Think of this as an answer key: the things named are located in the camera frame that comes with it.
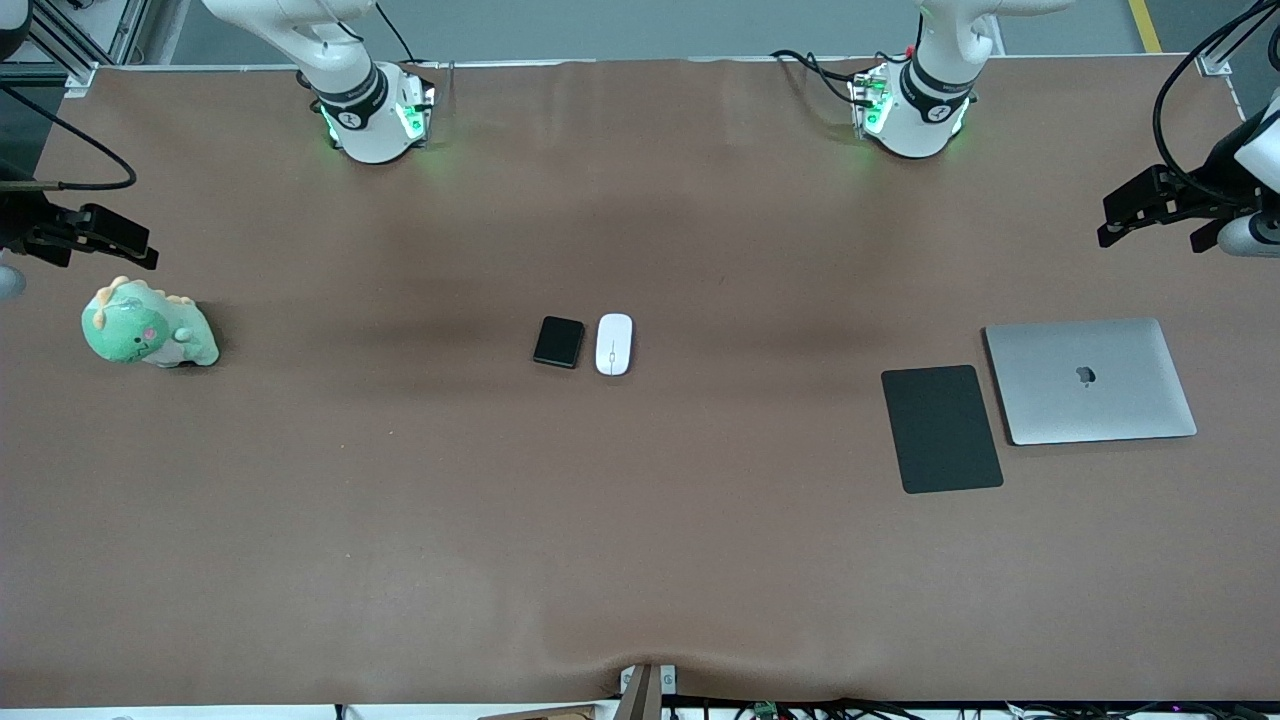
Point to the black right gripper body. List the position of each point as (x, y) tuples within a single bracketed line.
[(16, 223)]

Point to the brown table cloth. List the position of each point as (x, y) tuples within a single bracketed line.
[(640, 520)]

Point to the metal bracket with brown post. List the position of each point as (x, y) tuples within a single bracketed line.
[(645, 700)]

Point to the aluminium frame profile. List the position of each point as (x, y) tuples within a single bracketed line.
[(70, 60), (1235, 45)]

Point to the black phone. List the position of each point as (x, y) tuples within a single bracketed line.
[(558, 342)]

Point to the black mouse pad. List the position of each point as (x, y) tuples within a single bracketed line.
[(940, 430)]

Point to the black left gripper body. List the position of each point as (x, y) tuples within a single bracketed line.
[(1219, 172)]

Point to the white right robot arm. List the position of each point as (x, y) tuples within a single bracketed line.
[(370, 120)]

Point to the green dinosaur plush toy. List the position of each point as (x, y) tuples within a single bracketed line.
[(130, 335)]

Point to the silver laptop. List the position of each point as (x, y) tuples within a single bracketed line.
[(1090, 400)]

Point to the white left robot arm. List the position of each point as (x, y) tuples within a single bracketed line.
[(920, 120)]

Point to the white computer mouse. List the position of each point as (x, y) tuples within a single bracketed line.
[(613, 345)]

